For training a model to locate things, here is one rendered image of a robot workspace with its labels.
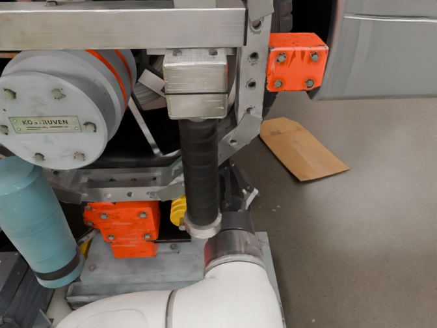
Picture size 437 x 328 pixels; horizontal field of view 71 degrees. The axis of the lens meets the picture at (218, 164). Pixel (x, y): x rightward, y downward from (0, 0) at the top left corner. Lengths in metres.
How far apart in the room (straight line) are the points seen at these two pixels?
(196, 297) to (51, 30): 0.31
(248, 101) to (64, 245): 0.41
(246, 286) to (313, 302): 0.81
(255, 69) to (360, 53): 0.22
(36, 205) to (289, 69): 0.43
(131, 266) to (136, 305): 0.57
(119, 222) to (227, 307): 0.37
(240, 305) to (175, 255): 0.62
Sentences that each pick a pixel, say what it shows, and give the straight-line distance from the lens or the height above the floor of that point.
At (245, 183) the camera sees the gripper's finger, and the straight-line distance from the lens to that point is 0.52.
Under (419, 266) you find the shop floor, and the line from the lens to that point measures 1.44.
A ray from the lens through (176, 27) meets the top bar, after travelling 0.27.
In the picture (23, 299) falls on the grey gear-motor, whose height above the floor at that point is 0.36.
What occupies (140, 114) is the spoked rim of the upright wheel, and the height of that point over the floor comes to 0.72.
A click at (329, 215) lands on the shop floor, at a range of 1.46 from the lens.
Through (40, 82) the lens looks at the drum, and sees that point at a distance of 0.37.
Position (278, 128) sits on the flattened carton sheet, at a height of 0.02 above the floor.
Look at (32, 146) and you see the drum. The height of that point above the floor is 0.82.
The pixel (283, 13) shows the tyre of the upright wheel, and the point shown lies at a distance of 0.56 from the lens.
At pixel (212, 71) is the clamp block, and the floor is 0.94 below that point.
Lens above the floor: 1.04
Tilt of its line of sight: 39 degrees down
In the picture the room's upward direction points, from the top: straight up
